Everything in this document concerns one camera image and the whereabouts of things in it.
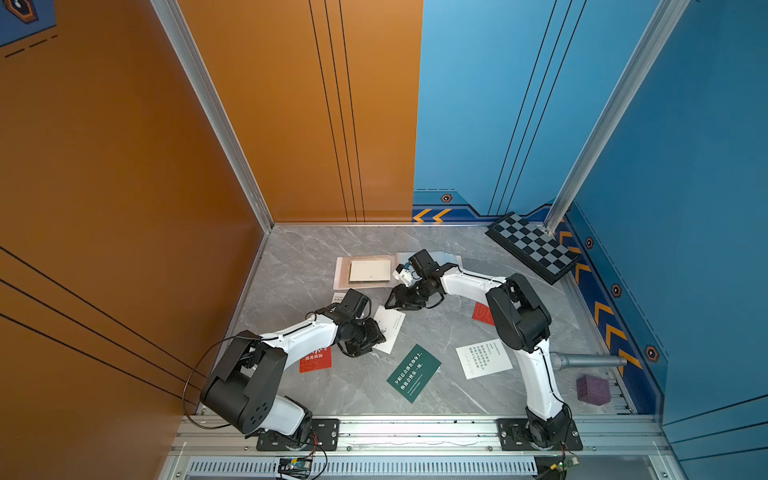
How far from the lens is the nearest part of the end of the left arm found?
682mm

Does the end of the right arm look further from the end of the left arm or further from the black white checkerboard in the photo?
the black white checkerboard

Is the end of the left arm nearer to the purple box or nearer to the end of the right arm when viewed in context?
the end of the right arm
